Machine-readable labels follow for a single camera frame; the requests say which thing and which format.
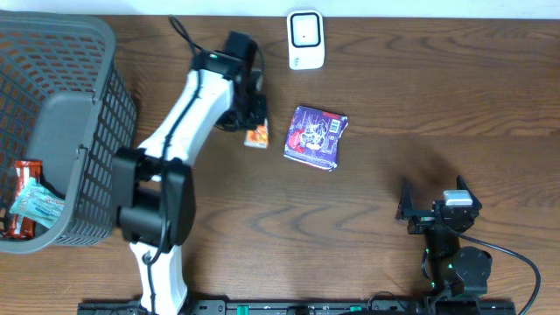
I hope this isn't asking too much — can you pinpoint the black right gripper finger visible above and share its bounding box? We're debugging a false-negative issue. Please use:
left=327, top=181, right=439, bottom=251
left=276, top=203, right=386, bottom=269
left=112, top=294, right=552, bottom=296
left=395, top=178, right=414, bottom=220
left=456, top=175, right=470, bottom=191

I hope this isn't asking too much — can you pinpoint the orange tissue pack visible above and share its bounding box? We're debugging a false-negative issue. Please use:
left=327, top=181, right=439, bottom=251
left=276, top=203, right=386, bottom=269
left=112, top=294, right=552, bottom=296
left=244, top=119, right=269, bottom=149

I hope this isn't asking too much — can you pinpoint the purple snack packet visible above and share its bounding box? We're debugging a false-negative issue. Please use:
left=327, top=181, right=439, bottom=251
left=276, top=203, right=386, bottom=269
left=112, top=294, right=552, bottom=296
left=283, top=106, right=348, bottom=172

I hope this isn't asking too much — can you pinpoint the green wet wipes pack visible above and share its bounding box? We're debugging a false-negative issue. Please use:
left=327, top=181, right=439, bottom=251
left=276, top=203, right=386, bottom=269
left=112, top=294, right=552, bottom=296
left=10, top=178, right=65, bottom=228

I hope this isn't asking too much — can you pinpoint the red chocolate bar wrapper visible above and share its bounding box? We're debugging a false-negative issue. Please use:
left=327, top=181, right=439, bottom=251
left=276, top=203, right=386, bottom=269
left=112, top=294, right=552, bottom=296
left=6, top=160, right=42, bottom=240

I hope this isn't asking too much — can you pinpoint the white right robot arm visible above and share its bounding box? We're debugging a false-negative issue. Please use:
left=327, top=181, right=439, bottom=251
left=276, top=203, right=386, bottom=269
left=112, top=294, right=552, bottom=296
left=395, top=177, right=492, bottom=299

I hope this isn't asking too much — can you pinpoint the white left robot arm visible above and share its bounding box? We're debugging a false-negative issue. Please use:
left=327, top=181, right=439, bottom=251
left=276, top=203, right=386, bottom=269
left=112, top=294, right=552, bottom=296
left=110, top=31, right=268, bottom=314

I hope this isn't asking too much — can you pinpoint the white barcode scanner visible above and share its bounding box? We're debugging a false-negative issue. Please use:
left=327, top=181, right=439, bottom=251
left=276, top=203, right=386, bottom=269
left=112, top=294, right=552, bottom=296
left=286, top=10, right=326, bottom=70

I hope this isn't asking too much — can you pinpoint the grey plastic basket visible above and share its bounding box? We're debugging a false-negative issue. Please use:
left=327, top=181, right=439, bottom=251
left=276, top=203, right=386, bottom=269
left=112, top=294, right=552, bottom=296
left=1, top=11, right=137, bottom=255

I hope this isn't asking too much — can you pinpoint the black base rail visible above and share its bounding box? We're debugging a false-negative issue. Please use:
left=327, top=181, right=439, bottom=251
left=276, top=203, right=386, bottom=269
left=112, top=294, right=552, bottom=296
left=78, top=298, right=517, bottom=315

